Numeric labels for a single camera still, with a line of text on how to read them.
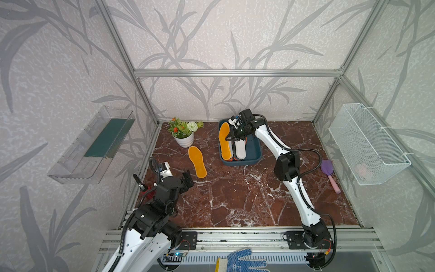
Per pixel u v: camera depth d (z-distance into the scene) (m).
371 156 0.62
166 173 0.62
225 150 0.96
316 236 0.64
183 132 0.96
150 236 0.45
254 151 1.04
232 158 0.99
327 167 0.99
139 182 0.74
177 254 0.71
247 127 0.79
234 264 0.68
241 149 1.00
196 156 1.03
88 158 0.65
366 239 0.76
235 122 0.93
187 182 0.66
